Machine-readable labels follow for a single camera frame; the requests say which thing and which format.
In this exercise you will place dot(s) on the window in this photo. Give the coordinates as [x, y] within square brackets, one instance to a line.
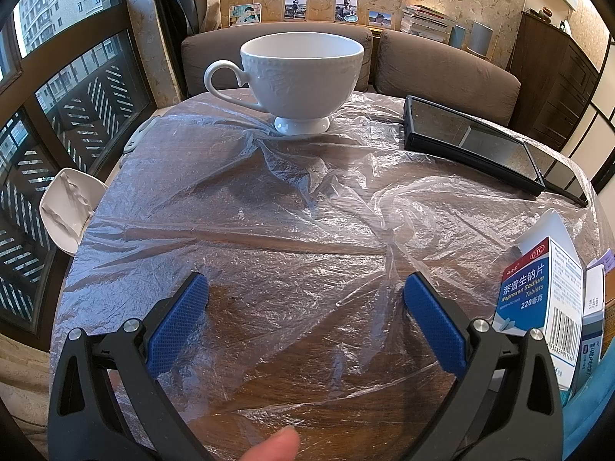
[57, 105]

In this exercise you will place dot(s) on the grey slipper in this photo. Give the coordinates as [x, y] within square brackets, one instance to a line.
[137, 139]

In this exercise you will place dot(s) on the blue red medicine box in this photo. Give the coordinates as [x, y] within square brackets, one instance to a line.
[533, 297]

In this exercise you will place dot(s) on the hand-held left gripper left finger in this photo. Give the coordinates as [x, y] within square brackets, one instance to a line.
[178, 326]

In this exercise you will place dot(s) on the stack of books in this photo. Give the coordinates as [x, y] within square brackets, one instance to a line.
[427, 21]

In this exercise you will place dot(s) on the small blue-grey cylinder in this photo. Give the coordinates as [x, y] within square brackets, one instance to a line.
[457, 37]

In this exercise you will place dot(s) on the clear plastic table cover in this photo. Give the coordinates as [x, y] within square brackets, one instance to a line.
[288, 230]

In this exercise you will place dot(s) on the white panel sliding door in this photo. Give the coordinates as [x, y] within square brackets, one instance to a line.
[596, 129]

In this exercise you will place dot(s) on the small red ornament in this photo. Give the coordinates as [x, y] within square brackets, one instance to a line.
[547, 13]

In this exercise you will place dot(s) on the black thick-framed tablet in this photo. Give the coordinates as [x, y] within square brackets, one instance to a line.
[461, 134]

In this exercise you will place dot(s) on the white blue medicine box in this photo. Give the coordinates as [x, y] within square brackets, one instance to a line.
[593, 326]

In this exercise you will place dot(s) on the dark wooden cabinet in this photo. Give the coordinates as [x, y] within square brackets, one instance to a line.
[552, 81]

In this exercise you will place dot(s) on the photo card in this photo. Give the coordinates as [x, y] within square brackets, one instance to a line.
[347, 9]
[380, 18]
[295, 8]
[245, 14]

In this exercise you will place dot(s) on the black glossy tablet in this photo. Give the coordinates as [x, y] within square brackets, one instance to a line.
[562, 173]

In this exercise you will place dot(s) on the large grey cylinder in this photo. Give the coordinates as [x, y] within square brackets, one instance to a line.
[480, 38]

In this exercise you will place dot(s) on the grey curtain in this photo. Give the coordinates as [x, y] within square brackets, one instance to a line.
[173, 24]

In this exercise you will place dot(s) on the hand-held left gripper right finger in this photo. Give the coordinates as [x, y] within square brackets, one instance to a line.
[435, 326]

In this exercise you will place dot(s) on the white shell chair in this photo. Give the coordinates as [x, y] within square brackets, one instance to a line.
[67, 206]

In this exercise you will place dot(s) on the white teacup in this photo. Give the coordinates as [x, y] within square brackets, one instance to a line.
[298, 72]

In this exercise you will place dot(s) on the white round object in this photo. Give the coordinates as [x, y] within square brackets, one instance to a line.
[564, 26]

